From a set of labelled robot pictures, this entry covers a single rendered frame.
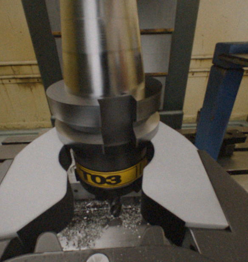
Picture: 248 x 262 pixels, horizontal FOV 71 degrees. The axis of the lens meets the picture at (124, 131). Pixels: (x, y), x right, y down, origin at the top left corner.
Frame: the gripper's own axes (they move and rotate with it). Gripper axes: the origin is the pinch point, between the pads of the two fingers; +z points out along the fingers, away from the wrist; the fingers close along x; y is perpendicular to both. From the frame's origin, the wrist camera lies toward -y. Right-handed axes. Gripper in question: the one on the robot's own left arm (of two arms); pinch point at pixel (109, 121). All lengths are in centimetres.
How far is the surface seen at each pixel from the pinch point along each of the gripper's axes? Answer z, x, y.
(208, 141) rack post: 12.1, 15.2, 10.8
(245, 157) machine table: 29, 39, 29
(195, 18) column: 72, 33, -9
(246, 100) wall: 107, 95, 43
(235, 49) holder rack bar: 12.3, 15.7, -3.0
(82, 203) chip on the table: 15.3, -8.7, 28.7
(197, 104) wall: 107, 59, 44
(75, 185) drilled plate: 13.4, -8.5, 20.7
